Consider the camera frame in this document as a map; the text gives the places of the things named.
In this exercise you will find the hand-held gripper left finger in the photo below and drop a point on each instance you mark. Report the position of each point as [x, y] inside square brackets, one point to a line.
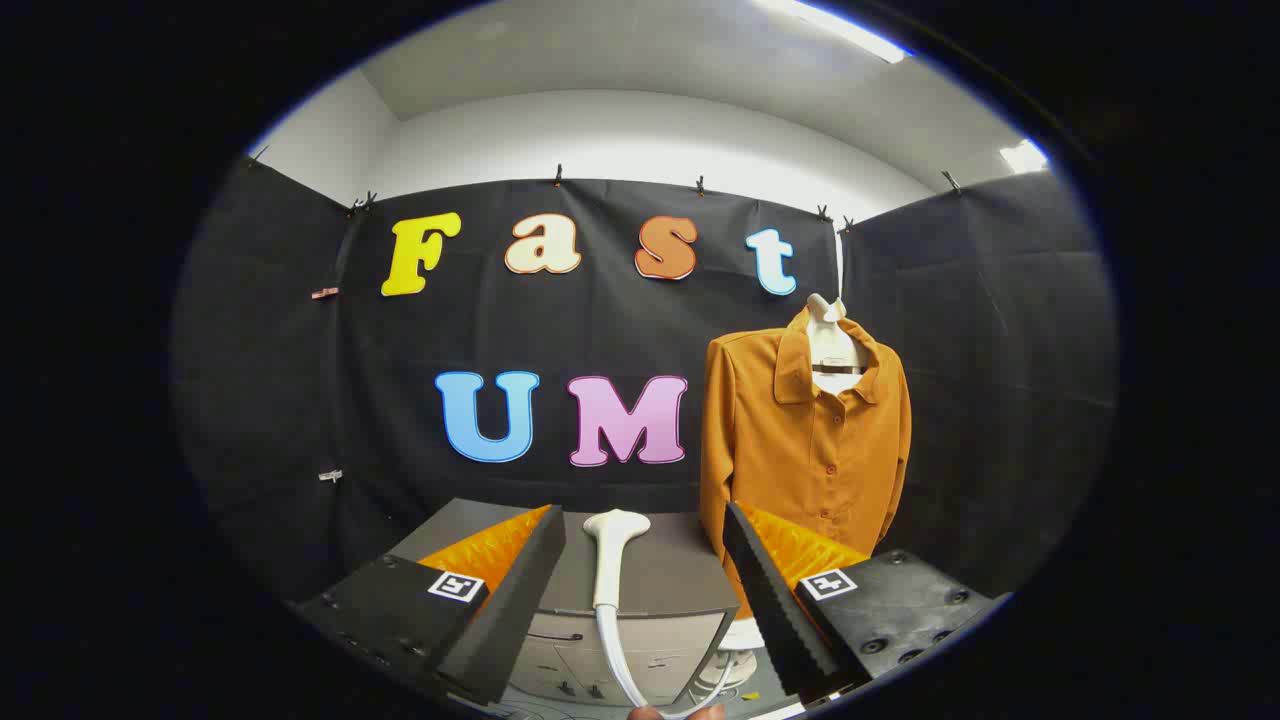
[510, 610]

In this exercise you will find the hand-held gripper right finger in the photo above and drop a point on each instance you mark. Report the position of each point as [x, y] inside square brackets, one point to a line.
[775, 600]

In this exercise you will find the orange button-up shirt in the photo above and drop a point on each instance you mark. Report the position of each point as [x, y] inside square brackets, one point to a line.
[800, 450]

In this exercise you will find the white garment steamer base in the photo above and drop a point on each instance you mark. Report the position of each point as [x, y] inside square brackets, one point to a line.
[742, 635]

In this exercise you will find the white clothes hanger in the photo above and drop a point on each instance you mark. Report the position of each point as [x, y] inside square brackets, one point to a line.
[830, 345]

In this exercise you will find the row of black clips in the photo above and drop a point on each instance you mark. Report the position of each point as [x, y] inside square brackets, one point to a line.
[558, 176]

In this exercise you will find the small ceiling light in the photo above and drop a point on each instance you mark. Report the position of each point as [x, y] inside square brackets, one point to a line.
[1022, 157]

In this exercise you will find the long ceiling light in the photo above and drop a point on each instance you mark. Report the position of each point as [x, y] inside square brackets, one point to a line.
[850, 30]

